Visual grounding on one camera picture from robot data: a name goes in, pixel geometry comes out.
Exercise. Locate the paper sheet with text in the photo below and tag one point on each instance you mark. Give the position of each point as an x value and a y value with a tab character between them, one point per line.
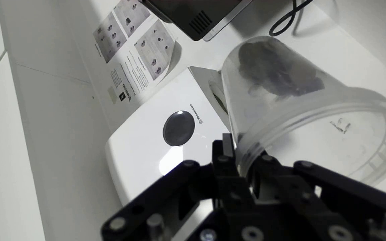
130	76

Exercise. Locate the white paper towel dispenser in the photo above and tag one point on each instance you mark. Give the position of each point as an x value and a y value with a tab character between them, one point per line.
144	148

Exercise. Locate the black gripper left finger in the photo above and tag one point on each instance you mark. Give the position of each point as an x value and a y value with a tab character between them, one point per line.
228	188

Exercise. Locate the clear plastic cup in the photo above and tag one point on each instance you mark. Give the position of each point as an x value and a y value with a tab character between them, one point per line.
291	112

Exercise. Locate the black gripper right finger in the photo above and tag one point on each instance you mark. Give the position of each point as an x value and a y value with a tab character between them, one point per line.
318	201

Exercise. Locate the black coffee maker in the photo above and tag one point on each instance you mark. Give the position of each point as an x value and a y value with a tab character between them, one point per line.
188	14

